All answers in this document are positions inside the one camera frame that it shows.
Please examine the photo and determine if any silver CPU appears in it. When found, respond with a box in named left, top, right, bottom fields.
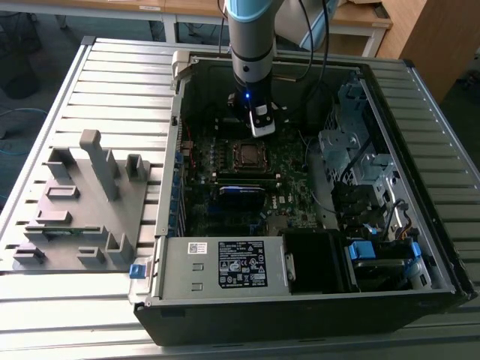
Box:
left=241, top=145, right=263, bottom=166

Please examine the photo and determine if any metal socket cover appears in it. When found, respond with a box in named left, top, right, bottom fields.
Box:
left=232, top=140, right=272, bottom=173

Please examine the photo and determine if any CPU socket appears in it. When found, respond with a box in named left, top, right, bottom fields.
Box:
left=232, top=139, right=273, bottom=174

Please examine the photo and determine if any black RAM slot bank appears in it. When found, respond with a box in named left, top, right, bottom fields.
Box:
left=216, top=169, right=281, bottom=185

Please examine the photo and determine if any metal drive cage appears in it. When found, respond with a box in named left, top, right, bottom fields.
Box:
left=317, top=73, right=406, bottom=188

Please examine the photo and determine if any green motherboard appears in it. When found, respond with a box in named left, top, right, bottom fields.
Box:
left=175, top=114, right=341, bottom=238

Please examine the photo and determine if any black graphics card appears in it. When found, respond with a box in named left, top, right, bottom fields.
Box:
left=217, top=184, right=268, bottom=218

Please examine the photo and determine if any chipset heatsink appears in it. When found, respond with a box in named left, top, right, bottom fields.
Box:
left=266, top=215, right=290, bottom=234

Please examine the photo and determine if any blue disk carrier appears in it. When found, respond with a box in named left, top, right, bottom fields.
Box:
left=346, top=241, right=377, bottom=261

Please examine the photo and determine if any wooden cabinet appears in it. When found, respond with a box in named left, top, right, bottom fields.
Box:
left=376, top=0, right=480, bottom=104

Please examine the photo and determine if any grey power supply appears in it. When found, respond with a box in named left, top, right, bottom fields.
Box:
left=148, top=235, right=297, bottom=301

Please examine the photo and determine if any grey parts rack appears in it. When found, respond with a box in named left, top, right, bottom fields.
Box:
left=10, top=129, right=153, bottom=272

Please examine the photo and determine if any black hard disk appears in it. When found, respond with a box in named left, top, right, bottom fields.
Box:
left=352, top=258, right=410, bottom=293

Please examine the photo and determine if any black PC case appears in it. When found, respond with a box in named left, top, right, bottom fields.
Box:
left=127, top=47, right=479, bottom=348

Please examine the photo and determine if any green RAM stick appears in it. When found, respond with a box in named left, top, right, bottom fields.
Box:
left=43, top=228, right=86, bottom=238

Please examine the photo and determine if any black office chair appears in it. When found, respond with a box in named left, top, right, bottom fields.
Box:
left=0, top=10, right=43, bottom=101

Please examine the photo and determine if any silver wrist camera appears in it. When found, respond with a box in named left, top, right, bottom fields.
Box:
left=248, top=103, right=277, bottom=139

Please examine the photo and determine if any black looped case cable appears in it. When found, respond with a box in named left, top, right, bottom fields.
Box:
left=304, top=80, right=337, bottom=131

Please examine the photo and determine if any grey case handle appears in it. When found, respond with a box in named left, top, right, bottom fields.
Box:
left=170, top=50, right=193, bottom=91

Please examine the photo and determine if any red twisted wire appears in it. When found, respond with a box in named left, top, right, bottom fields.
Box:
left=182, top=118, right=199, bottom=167

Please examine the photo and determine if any wooden desk white frame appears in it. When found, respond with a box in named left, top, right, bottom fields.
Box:
left=164, top=0, right=394, bottom=58
left=0, top=0, right=177, bottom=42

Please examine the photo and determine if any black drive cable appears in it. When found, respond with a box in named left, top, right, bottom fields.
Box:
left=339, top=136, right=373, bottom=185

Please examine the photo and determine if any coloured wire bundle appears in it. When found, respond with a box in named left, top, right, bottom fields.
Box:
left=384, top=199, right=419, bottom=243

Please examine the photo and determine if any blue floor cable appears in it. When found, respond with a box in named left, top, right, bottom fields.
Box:
left=0, top=106, right=50, bottom=155

